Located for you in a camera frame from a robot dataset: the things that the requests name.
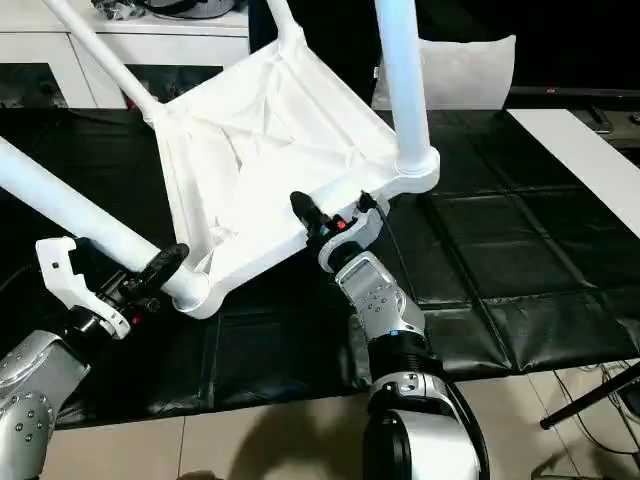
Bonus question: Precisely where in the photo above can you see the white plastic table top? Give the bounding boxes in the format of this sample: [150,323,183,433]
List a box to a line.
[148,38,442,321]

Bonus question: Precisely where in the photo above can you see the white plastic table leg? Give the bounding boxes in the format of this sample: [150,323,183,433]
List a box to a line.
[0,137,213,319]
[43,0,167,123]
[263,0,307,53]
[374,0,442,179]

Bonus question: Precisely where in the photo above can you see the black work mat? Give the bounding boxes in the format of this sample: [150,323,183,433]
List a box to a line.
[0,105,640,429]

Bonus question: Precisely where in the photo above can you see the black cabinet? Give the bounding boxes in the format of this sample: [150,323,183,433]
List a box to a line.
[248,0,396,71]

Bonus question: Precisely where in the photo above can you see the grey cushion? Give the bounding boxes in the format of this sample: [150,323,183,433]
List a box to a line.
[370,35,518,111]

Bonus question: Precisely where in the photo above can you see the white cabinet with glass doors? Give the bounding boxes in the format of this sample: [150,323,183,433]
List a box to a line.
[0,8,251,111]

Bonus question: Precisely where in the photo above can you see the dark gear on cabinet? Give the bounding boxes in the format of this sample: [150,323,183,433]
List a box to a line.
[92,0,246,23]

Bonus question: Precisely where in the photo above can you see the white board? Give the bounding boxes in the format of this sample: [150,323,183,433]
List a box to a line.
[510,108,640,213]

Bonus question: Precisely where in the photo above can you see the black metal bench leg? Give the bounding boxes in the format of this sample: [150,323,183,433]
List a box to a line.
[540,362,640,431]

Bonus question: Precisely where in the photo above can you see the loose floor cables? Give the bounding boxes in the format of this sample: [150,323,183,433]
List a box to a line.
[575,360,640,456]

